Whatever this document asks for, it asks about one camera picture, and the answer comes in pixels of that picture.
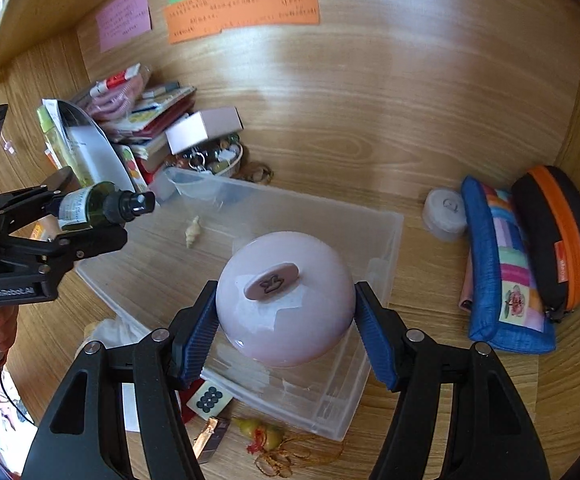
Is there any pink striped packet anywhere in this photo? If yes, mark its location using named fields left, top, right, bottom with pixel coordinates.
left=87, top=62, right=153, bottom=121

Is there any small white cardboard box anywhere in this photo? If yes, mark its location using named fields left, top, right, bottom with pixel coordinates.
left=165, top=106, right=244, bottom=153

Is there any brown bead bracelet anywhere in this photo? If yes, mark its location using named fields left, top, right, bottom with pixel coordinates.
left=235, top=160, right=275, bottom=183

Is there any jar with wooden lid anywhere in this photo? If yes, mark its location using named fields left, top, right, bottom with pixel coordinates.
left=42, top=166, right=78, bottom=193

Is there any crumpled white plastic bag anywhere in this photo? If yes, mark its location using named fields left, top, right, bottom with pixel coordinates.
left=84, top=316, right=151, bottom=350

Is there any yellow gourd charm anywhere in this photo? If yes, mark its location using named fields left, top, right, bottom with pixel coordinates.
left=232, top=416, right=345, bottom=478

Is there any clear plastic storage box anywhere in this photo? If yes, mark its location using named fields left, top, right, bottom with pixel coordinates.
left=74, top=166, right=405, bottom=442

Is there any small white round container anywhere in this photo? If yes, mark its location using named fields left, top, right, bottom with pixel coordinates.
left=422, top=188, right=468, bottom=244

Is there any blue patchwork pencil case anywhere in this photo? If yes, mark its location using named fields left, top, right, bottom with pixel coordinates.
left=459, top=175, right=557, bottom=356

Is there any person's left hand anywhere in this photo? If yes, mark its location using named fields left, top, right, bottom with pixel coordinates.
left=0, top=304, right=19, bottom=361

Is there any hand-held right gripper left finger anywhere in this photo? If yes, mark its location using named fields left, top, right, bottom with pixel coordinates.
left=20, top=280, right=221, bottom=480

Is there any fruit print box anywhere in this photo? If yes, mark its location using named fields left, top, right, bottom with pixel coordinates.
left=117, top=144, right=145, bottom=188

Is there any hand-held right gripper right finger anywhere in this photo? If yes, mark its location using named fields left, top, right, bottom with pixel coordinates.
left=352, top=280, right=553, bottom=480

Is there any shiny brown small box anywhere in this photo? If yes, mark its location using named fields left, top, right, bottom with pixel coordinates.
left=192, top=417, right=231, bottom=463

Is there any pink ceramic bowl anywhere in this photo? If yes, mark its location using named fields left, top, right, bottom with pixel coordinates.
left=215, top=231, right=357, bottom=367

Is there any black orange zip case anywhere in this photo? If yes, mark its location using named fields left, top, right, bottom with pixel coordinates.
left=511, top=165, right=580, bottom=323

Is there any stack of books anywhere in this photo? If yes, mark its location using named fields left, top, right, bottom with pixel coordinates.
left=104, top=85, right=198, bottom=173

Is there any white paper sheet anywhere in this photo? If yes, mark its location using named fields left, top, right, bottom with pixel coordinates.
left=120, top=382, right=143, bottom=433

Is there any pink paper note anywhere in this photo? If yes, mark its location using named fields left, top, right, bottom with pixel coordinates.
left=96, top=0, right=153, bottom=53

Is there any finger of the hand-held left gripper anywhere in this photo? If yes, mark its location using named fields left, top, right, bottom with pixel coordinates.
left=0, top=184, right=65, bottom=235
left=0, top=224, right=129, bottom=277

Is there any small beige seashell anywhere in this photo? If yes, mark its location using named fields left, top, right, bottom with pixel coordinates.
left=185, top=215, right=203, bottom=250

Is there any green spray bottle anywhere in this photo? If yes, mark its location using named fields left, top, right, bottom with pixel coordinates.
left=58, top=183, right=157, bottom=233

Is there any orange paper note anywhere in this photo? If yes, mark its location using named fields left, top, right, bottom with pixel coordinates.
left=165, top=0, right=321, bottom=45

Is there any white mahjong tile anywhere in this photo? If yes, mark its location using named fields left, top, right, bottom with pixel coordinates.
left=186, top=380, right=233, bottom=418

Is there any red white tube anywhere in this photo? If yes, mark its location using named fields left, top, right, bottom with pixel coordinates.
left=94, top=63, right=143, bottom=96

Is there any bowl of beads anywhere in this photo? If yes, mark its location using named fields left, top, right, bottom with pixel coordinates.
left=170, top=132, right=245, bottom=178

